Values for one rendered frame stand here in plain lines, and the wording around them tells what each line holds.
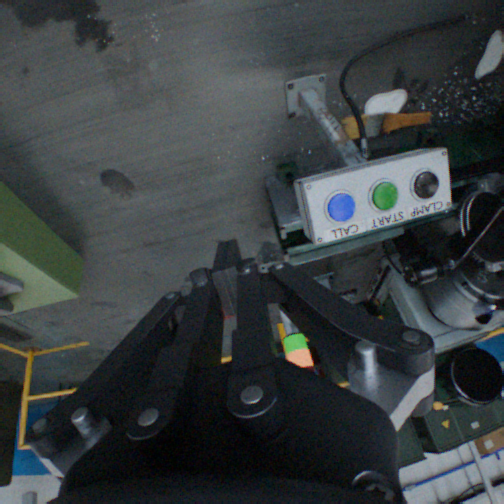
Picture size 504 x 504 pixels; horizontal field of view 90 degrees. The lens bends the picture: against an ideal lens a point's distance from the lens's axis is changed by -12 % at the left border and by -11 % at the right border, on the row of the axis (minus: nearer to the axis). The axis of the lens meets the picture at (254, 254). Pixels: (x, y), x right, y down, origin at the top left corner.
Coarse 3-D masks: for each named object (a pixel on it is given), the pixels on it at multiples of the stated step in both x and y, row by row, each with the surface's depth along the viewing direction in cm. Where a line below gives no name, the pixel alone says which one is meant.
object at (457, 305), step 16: (448, 240) 71; (448, 256) 69; (448, 272) 67; (464, 272) 65; (480, 272) 62; (496, 272) 64; (432, 288) 76; (448, 288) 68; (464, 288) 64; (480, 288) 63; (496, 288) 62; (432, 304) 78; (448, 304) 71; (464, 304) 65; (480, 304) 62; (496, 304) 60; (448, 320) 75; (464, 320) 70; (480, 320) 67; (496, 320) 66
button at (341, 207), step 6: (336, 198) 29; (342, 198) 29; (348, 198) 29; (330, 204) 29; (336, 204) 29; (342, 204) 29; (348, 204) 29; (354, 204) 29; (330, 210) 29; (336, 210) 29; (342, 210) 29; (348, 210) 29; (354, 210) 29; (330, 216) 30; (336, 216) 29; (342, 216) 29; (348, 216) 29
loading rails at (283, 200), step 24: (480, 120) 56; (360, 144) 57; (432, 144) 57; (456, 144) 57; (480, 144) 56; (288, 168) 56; (312, 168) 58; (336, 168) 57; (456, 168) 54; (480, 168) 53; (288, 192) 56; (456, 192) 63; (288, 216) 53; (432, 216) 64; (288, 240) 63; (336, 240) 63; (360, 240) 64; (384, 240) 65
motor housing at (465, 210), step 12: (468, 192) 56; (480, 192) 54; (492, 192) 49; (468, 204) 58; (480, 204) 59; (468, 216) 60; (468, 228) 61; (492, 228) 60; (492, 240) 59; (480, 252) 58; (492, 252) 57
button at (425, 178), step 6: (420, 174) 29; (426, 174) 29; (432, 174) 29; (420, 180) 29; (426, 180) 29; (432, 180) 29; (414, 186) 29; (420, 186) 29; (426, 186) 29; (432, 186) 29; (438, 186) 29; (420, 192) 29; (426, 192) 29; (432, 192) 29; (426, 198) 29
